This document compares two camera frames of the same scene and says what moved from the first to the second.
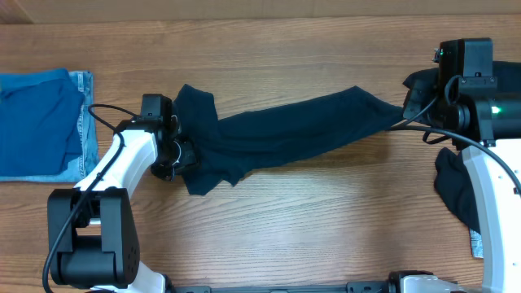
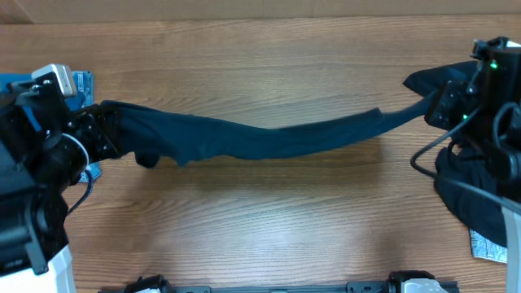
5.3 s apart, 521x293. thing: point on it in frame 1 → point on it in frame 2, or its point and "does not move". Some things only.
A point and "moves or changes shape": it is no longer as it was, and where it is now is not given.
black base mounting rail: x=352 y=287 does not move
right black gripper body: x=418 y=96 → x=448 y=106
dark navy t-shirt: x=227 y=145 moves or changes shape
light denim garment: x=477 y=244 does not move
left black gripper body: x=184 y=154 → x=93 y=133
